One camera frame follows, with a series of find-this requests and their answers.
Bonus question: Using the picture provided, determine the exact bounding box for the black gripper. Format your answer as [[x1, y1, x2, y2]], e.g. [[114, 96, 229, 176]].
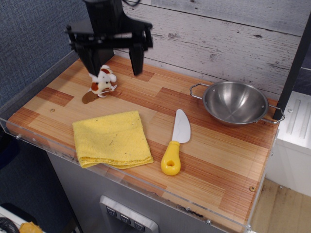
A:
[[66, 0, 153, 76]]

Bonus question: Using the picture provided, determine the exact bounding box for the white brown stuffed animal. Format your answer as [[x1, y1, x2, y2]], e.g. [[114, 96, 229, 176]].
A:
[[82, 65, 117, 104]]

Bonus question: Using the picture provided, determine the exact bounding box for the yellow cloth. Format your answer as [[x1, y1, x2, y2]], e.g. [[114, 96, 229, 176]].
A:
[[72, 111, 154, 169]]

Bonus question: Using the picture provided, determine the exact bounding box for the stainless steel wok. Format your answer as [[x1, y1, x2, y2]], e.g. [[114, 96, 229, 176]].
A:
[[190, 81, 285, 126]]

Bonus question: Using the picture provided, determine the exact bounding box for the grey toy fridge cabinet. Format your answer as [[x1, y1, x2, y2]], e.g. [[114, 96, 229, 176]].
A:
[[48, 153, 222, 233]]

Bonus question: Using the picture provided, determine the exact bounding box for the silver dispenser button panel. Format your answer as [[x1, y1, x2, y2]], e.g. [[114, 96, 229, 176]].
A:
[[99, 195, 159, 233]]

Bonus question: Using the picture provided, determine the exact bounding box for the yellow object bottom left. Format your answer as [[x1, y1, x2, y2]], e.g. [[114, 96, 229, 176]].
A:
[[19, 222, 43, 233]]

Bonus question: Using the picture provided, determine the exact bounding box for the black left frame post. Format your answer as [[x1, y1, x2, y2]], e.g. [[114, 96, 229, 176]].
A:
[[93, 49, 114, 66]]

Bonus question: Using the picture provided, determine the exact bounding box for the black frame post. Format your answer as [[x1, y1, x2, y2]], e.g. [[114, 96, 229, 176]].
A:
[[272, 0, 311, 121], [93, 49, 114, 66]]

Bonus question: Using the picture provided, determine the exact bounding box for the yellow handled toy knife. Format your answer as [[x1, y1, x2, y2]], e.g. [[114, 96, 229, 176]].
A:
[[161, 109, 191, 176]]

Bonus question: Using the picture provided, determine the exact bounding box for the black right frame post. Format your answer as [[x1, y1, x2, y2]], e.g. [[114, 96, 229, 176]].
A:
[[272, 0, 311, 121]]

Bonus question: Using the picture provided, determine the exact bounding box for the clear acrylic guard rail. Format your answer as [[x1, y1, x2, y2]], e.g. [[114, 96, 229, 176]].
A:
[[7, 56, 278, 232]]

